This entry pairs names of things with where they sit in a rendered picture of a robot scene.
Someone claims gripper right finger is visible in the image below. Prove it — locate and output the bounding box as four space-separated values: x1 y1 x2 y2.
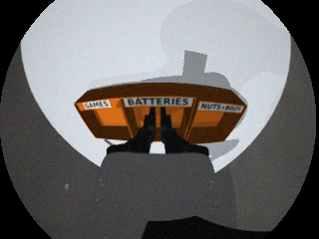
160 107 209 157

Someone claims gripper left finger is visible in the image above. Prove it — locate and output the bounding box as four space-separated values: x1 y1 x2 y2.
107 108 156 154

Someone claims brown three-compartment tray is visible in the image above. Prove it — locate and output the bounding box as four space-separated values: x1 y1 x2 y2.
74 83 247 144

